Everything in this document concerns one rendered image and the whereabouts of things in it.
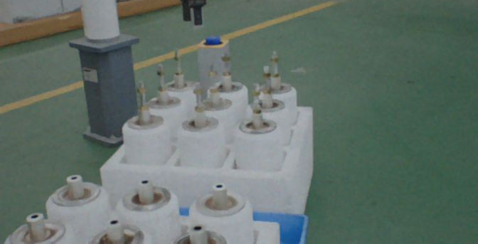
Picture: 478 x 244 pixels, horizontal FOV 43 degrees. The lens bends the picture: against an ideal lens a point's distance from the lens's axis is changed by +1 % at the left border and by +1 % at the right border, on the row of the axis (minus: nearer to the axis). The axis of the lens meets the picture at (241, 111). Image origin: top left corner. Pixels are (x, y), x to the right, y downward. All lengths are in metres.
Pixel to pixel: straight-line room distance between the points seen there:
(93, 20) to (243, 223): 0.99
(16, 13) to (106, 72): 1.62
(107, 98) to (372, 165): 0.76
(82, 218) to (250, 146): 0.36
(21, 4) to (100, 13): 1.63
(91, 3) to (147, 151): 0.63
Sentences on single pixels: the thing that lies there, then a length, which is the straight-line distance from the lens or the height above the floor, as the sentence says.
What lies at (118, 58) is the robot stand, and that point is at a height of 0.25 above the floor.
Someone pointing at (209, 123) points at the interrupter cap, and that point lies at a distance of 1.23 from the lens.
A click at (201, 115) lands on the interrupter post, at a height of 0.27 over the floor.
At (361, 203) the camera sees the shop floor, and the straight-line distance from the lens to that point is 1.44.
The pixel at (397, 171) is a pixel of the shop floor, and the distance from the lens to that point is 1.60.
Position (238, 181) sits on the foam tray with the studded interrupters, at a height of 0.17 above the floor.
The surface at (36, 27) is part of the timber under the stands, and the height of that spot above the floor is 0.06.
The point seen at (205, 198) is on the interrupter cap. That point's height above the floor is 0.25.
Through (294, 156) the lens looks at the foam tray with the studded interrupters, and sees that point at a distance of 1.24.
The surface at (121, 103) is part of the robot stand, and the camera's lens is 1.80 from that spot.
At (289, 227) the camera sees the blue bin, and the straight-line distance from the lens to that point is 1.17.
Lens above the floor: 0.70
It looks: 21 degrees down
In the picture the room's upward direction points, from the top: 3 degrees counter-clockwise
